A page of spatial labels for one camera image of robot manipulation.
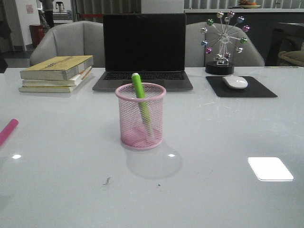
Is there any bottom white book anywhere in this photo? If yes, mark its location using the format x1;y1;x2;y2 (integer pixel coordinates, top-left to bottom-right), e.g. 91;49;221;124
19;74;90;93

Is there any green highlighter pen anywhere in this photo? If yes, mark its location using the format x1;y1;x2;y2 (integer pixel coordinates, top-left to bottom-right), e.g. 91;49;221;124
132;73;153;137

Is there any top yellow book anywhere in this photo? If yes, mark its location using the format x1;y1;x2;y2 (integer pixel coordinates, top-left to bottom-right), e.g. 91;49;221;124
20;55;94;80

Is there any olive cushion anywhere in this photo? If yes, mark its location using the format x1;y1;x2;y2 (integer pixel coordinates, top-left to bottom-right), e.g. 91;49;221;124
278;50;304;67

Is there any grey armchair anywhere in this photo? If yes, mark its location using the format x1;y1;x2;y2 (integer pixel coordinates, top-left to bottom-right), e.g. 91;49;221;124
29;21;105;67
185;21;265;67

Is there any fruit bowl on counter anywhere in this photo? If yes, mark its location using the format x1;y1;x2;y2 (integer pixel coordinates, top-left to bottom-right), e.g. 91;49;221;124
239;0;261;9

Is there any white book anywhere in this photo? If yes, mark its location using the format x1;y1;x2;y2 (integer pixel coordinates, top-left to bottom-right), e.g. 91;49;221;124
22;66;92;87
19;74;90;93

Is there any right grey armchair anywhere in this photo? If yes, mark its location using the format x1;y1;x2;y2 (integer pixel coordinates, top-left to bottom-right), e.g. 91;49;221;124
185;21;265;67

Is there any ferris wheel desk toy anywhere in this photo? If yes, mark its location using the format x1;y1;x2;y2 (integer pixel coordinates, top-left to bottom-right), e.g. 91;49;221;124
200;10;248;75

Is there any left grey armchair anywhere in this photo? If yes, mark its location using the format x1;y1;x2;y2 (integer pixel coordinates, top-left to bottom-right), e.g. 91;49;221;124
29;21;105;67

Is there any grey open laptop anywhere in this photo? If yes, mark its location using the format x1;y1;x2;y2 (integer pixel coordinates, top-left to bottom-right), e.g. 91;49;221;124
93;13;193;92

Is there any pink highlighter pen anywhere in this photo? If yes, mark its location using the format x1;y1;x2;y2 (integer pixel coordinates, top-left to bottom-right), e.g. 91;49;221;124
0;119;19;145

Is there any pink mesh pen holder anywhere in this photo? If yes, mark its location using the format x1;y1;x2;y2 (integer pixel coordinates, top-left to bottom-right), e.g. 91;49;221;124
115;83;166;150

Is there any middle white book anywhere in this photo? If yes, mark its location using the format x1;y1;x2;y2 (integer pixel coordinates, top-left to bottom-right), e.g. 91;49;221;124
22;66;92;87

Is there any white computer mouse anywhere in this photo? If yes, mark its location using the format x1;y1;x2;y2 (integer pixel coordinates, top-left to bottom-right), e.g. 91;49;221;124
222;75;248;89

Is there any person standing in background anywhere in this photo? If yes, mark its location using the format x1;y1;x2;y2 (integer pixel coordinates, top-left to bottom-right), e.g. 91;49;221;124
39;0;54;28

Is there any black mouse pad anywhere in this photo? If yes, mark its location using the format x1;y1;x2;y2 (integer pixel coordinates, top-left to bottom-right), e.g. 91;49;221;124
206;76;277;98

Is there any red trash bin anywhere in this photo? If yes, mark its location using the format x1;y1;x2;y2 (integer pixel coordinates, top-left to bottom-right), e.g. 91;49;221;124
29;24;45;48

